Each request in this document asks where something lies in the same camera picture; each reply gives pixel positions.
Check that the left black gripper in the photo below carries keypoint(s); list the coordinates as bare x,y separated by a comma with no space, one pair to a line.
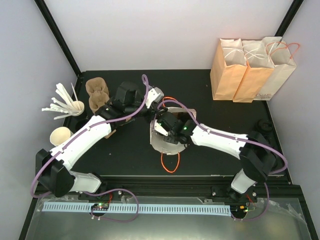
152,114

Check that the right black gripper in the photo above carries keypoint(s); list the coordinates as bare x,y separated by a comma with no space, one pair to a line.
174,142

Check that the printed Cream Bear paper bag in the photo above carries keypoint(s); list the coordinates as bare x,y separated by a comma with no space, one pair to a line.
167,145

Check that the stack of white paper cups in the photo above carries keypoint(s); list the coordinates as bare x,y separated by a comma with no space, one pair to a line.
60,135

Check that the black paper cup stack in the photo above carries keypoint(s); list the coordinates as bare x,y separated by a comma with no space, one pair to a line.
80,124

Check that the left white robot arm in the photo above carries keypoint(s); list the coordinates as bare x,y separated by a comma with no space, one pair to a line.
54,167

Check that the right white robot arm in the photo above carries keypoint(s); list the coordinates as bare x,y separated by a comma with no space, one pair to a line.
252,150

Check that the black coffee lid back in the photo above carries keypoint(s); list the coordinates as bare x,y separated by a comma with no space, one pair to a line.
265,125

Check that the back-left pulp cup carrier stack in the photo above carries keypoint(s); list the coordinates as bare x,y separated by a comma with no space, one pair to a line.
98,92

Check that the left orange paper bag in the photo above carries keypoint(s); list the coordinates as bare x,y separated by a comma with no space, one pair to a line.
228,68

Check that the orange paper bag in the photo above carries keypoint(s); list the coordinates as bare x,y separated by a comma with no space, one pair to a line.
259,69
228,68

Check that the middle orange paper bag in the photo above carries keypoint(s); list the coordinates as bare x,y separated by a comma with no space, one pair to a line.
259,69

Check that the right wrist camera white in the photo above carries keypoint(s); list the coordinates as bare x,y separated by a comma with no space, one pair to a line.
159,129

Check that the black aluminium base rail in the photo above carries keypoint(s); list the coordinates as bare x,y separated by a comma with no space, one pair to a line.
216,188

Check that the white bag orange handles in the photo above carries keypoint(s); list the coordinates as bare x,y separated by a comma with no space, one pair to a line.
282,56

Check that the left black frame post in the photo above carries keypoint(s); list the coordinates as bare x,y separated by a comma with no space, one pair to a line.
49,19

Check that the black frame post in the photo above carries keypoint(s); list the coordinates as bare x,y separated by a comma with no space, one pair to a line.
288,18
49,19

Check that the light blue cable duct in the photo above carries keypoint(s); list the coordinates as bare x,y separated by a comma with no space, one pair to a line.
131,208

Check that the right black frame post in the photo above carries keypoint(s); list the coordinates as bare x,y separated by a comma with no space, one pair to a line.
288,18

